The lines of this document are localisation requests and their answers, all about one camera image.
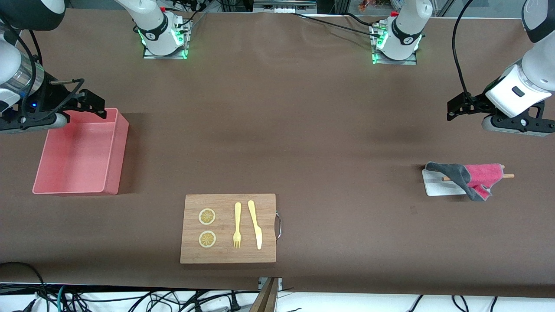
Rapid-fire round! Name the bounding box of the pink and grey cloth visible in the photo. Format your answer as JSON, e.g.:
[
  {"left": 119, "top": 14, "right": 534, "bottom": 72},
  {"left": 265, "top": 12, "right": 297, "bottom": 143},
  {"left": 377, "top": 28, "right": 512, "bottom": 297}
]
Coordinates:
[{"left": 425, "top": 162, "right": 505, "bottom": 202}]

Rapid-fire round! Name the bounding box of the pink plastic bin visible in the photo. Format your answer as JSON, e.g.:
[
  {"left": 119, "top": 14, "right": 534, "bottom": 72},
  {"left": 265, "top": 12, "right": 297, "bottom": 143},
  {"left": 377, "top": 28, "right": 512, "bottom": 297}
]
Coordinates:
[{"left": 33, "top": 108, "right": 129, "bottom": 195}]

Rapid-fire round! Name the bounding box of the white rack base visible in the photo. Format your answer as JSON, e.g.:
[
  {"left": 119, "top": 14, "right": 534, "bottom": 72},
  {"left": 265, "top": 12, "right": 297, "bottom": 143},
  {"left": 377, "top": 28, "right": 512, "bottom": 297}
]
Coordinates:
[{"left": 422, "top": 168, "right": 472, "bottom": 197}]

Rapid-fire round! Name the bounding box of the yellow plastic fork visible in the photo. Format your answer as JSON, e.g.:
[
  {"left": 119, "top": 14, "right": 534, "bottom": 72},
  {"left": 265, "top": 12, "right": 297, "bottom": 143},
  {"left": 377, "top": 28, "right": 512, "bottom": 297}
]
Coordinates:
[{"left": 233, "top": 202, "right": 242, "bottom": 249}]

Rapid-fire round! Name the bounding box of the yellow plastic knife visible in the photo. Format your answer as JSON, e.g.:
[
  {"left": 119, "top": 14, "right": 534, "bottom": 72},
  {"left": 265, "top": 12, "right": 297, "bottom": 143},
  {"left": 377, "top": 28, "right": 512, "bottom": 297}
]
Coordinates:
[{"left": 248, "top": 200, "right": 263, "bottom": 250}]

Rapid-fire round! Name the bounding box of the wooden cutting board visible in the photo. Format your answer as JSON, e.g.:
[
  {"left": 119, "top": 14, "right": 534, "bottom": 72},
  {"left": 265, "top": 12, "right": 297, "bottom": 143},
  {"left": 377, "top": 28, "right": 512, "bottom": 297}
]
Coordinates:
[{"left": 180, "top": 194, "right": 277, "bottom": 264}]

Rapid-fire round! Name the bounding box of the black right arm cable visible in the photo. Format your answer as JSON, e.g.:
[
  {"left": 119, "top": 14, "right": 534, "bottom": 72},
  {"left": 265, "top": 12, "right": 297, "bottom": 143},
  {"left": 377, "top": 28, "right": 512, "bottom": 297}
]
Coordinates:
[{"left": 0, "top": 15, "right": 85, "bottom": 121}]

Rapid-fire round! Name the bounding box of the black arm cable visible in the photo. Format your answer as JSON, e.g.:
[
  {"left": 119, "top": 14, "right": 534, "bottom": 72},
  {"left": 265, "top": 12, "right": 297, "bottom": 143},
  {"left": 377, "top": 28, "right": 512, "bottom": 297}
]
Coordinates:
[
  {"left": 451, "top": 0, "right": 476, "bottom": 99},
  {"left": 0, "top": 15, "right": 85, "bottom": 121}
]

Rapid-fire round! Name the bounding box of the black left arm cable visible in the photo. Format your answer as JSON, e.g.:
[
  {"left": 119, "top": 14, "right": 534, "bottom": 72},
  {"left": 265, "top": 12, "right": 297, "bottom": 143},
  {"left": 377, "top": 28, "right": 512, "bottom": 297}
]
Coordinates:
[{"left": 451, "top": 0, "right": 476, "bottom": 99}]

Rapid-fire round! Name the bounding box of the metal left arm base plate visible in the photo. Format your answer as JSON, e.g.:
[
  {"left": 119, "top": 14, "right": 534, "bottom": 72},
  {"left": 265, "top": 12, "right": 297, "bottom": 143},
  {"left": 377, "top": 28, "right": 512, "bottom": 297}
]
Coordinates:
[{"left": 371, "top": 23, "right": 418, "bottom": 65}]

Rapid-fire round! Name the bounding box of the black cable on table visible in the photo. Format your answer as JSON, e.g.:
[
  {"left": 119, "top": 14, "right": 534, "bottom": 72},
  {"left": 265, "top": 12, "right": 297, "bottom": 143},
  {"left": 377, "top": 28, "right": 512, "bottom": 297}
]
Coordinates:
[{"left": 288, "top": 12, "right": 384, "bottom": 39}]

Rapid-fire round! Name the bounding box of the thick black floor cable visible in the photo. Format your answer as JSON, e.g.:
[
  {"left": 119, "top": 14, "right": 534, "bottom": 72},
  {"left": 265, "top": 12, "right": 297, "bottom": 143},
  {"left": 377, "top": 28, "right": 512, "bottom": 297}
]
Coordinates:
[{"left": 0, "top": 262, "right": 46, "bottom": 302}]

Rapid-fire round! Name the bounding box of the small metal bracket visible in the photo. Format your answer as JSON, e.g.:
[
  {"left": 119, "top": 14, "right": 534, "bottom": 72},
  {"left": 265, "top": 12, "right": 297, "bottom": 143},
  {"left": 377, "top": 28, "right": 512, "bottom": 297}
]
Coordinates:
[{"left": 259, "top": 277, "right": 283, "bottom": 292}]

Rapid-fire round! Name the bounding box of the brown wooden post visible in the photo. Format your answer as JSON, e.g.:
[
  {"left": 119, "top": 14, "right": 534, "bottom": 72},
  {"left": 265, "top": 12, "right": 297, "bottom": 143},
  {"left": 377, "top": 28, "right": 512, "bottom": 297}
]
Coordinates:
[{"left": 249, "top": 277, "right": 279, "bottom": 312}]

